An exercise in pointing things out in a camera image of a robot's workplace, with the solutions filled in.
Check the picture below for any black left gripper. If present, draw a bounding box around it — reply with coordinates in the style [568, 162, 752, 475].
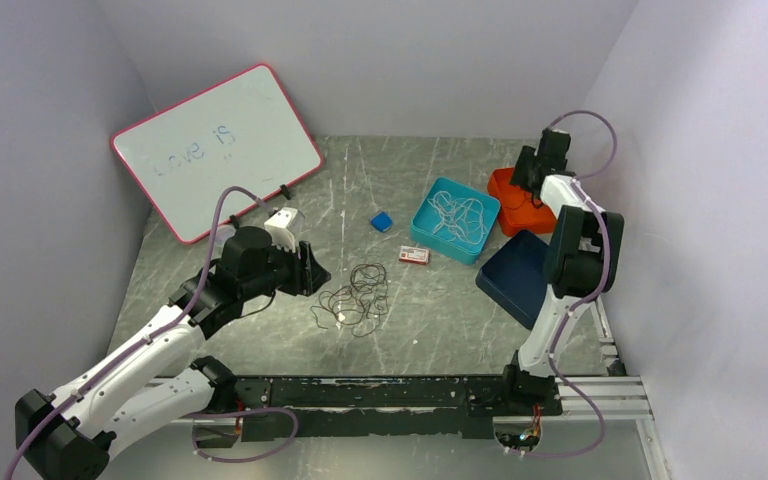
[241, 234, 331, 300]

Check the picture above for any white cable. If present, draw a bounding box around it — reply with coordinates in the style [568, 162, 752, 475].
[428, 190, 491, 245]

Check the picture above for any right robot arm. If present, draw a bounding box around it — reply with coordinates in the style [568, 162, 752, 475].
[499, 128, 624, 414]

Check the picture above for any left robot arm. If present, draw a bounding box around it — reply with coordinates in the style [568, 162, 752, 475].
[15, 226, 331, 479]

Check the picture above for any orange plastic bin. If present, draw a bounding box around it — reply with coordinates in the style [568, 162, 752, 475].
[487, 167, 557, 237]

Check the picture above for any small blue stamp block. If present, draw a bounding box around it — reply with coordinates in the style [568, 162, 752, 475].
[370, 211, 393, 233]

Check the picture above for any light blue plastic bin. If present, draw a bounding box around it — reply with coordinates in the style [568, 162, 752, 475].
[410, 177, 500, 265]

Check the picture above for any red white small card box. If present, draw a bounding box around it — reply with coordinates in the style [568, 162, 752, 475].
[398, 245, 430, 265]

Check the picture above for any small clear plastic cup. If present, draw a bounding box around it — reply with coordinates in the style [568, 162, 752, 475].
[214, 225, 236, 247]

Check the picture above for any dark blue plastic bin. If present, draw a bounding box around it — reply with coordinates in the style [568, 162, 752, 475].
[475, 230, 548, 330]

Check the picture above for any pink framed whiteboard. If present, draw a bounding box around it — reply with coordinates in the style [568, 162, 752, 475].
[110, 64, 324, 244]

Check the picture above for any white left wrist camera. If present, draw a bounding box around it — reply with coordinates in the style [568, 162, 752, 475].
[263, 207, 303, 253]

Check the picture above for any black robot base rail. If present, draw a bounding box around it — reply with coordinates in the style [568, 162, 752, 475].
[204, 371, 563, 442]

